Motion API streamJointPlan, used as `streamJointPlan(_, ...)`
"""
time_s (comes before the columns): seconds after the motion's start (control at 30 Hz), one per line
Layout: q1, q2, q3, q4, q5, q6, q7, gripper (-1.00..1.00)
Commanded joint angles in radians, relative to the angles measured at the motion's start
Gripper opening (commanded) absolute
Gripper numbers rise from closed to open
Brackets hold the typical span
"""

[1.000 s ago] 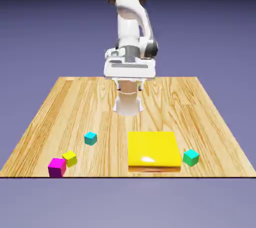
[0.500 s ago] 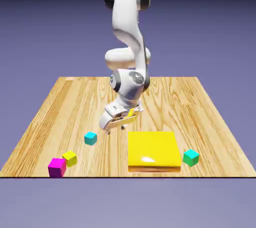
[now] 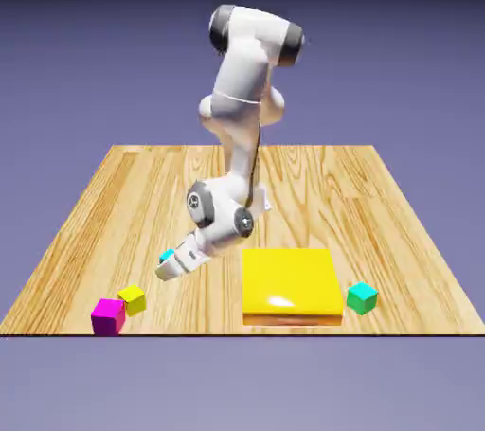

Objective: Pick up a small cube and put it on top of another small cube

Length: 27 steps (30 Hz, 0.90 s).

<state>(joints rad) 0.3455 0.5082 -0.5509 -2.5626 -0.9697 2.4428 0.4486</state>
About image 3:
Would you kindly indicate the small magenta cube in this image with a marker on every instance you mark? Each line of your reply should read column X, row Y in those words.
column 107, row 316

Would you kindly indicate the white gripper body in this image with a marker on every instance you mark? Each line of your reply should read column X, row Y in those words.
column 172, row 269

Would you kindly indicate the small yellow cube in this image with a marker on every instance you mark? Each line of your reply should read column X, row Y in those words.
column 133, row 298

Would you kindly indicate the small cyan cube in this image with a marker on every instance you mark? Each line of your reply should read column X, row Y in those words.
column 166, row 255

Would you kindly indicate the large yellow box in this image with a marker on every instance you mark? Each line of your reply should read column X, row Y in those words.
column 290, row 281

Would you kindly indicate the small green cube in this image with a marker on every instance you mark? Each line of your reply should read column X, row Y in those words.
column 362, row 297

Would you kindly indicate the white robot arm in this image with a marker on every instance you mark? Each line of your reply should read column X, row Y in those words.
column 238, row 75

